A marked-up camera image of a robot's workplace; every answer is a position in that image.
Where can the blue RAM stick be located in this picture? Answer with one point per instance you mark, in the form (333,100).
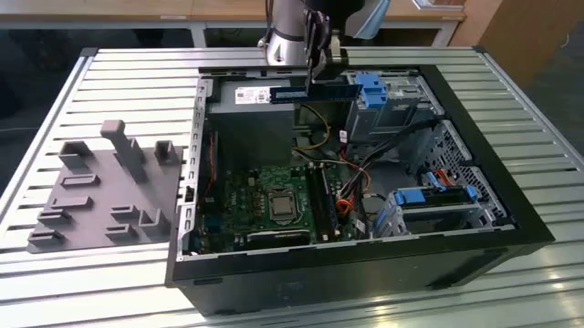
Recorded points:
(291,93)

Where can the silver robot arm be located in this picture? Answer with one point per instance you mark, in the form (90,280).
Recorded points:
(285,30)

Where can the black RAM slot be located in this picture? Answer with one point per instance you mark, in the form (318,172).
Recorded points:
(315,201)

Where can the dark RAM stick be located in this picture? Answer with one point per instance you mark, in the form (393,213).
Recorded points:
(330,205)

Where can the blue drive latch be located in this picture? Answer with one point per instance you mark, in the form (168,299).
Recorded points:
(372,90)

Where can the pale blue teach pendant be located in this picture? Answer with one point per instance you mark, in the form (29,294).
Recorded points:
(370,20)

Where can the grey power supply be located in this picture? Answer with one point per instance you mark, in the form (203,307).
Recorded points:
(255,112)

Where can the grey metal drive cage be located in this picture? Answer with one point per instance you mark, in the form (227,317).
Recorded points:
(382,123)

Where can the silver CPU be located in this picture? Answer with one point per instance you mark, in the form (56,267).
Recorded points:
(279,206)

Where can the green motherboard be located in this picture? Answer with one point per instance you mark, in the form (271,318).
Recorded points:
(249,205)

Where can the wooden cabinet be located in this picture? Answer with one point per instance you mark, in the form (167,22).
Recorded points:
(515,34)

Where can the hard disk in blue carrier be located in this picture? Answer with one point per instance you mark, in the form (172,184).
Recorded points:
(436,198)

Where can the wooden desk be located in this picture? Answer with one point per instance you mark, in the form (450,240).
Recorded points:
(136,10)

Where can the black graphics card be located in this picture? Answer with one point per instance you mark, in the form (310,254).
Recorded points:
(278,236)

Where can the silver metal disk bay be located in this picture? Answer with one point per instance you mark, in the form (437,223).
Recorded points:
(446,218)

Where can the black PC case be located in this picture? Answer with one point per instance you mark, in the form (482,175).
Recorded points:
(346,273)

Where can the grey parts rack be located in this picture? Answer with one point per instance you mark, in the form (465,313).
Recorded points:
(110,205)

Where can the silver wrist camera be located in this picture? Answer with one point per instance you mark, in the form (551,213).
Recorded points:
(338,51)

